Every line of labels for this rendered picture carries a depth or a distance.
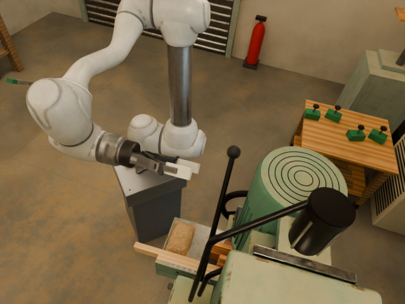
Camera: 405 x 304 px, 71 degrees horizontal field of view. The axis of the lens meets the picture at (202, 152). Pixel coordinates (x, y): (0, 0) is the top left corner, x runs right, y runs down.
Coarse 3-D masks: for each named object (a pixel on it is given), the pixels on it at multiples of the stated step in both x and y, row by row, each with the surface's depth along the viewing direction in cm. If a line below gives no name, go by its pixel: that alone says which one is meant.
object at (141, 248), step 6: (138, 246) 100; (144, 246) 100; (150, 246) 101; (144, 252) 101; (150, 252) 100; (156, 252) 99; (162, 252) 100; (168, 252) 100; (180, 258) 99; (186, 258) 99; (198, 264) 98; (210, 264) 98
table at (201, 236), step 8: (232, 216) 119; (192, 224) 112; (200, 224) 112; (232, 224) 117; (200, 232) 110; (208, 232) 110; (216, 232) 111; (168, 240) 107; (192, 240) 108; (200, 240) 108; (224, 240) 109; (192, 248) 106; (200, 248) 106; (192, 256) 103; (200, 256) 104; (160, 272) 101; (168, 272) 99
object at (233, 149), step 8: (232, 152) 70; (240, 152) 72; (232, 160) 71; (232, 168) 72; (224, 184) 72; (224, 192) 72; (216, 208) 73; (216, 216) 73; (216, 224) 73; (200, 280) 74
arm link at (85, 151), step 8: (96, 128) 78; (48, 136) 80; (96, 136) 77; (56, 144) 78; (80, 144) 74; (88, 144) 75; (96, 144) 77; (64, 152) 78; (72, 152) 76; (80, 152) 76; (88, 152) 77; (88, 160) 80; (96, 160) 80
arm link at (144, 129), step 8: (136, 120) 138; (144, 120) 137; (152, 120) 138; (128, 128) 139; (136, 128) 135; (144, 128) 135; (152, 128) 137; (160, 128) 140; (128, 136) 140; (136, 136) 136; (144, 136) 136; (152, 136) 137; (144, 144) 139; (152, 144) 138; (152, 152) 142
